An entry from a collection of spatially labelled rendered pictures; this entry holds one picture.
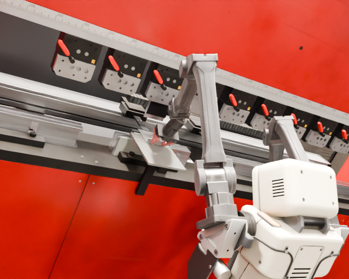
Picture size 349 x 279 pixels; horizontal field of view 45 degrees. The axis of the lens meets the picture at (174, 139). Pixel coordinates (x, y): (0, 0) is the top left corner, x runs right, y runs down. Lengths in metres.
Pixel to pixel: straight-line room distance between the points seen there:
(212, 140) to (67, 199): 0.86
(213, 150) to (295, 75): 1.07
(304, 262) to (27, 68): 1.61
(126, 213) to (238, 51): 0.89
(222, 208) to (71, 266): 1.16
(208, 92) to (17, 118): 0.84
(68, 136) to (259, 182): 0.92
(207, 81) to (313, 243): 0.53
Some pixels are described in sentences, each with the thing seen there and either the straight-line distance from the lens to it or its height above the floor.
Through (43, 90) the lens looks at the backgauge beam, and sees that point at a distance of 2.05.
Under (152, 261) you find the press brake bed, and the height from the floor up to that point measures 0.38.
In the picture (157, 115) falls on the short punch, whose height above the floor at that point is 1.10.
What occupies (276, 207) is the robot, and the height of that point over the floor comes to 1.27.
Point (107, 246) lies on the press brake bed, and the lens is 2.08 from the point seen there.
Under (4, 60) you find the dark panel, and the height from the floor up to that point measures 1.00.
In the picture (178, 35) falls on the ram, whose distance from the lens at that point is 1.78.
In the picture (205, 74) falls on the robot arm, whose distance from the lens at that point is 1.24.
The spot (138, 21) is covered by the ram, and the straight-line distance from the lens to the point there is 1.70.
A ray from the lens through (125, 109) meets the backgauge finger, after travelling 2.10.
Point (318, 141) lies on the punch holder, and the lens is 2.47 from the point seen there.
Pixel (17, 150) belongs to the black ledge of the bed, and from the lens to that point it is 1.71.
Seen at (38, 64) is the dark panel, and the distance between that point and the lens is 2.25.
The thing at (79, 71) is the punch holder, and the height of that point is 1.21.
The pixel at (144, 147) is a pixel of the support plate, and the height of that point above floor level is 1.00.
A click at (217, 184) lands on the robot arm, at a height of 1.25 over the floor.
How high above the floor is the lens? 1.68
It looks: 20 degrees down
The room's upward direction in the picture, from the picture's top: 25 degrees clockwise
